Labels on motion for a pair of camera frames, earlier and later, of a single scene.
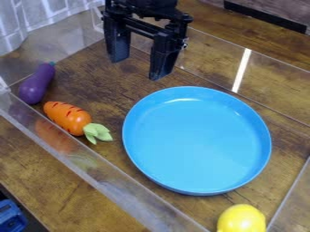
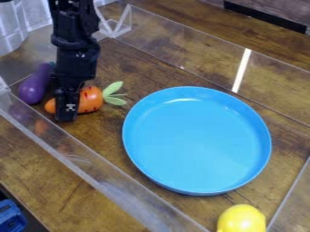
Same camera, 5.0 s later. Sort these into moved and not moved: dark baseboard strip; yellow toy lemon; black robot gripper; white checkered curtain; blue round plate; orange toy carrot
Moved: orange toy carrot; black robot gripper
Not moved: blue round plate; dark baseboard strip; white checkered curtain; yellow toy lemon
